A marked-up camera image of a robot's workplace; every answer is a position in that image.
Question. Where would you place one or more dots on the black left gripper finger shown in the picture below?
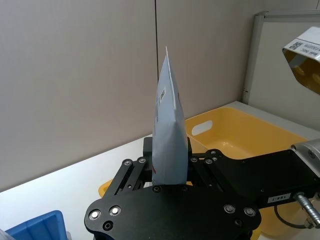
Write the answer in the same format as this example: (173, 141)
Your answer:
(125, 177)

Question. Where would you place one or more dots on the blue plastic bin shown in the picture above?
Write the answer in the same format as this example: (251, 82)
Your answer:
(37, 227)

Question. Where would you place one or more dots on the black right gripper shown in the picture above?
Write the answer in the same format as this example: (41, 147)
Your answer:
(272, 175)

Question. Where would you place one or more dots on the pale blue pouch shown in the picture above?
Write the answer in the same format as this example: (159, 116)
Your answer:
(170, 150)

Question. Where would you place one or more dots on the grey framed partition panel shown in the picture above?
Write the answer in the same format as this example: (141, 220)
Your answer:
(270, 75)

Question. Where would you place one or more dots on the yellow plastic bin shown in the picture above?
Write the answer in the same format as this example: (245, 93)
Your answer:
(104, 188)
(250, 135)

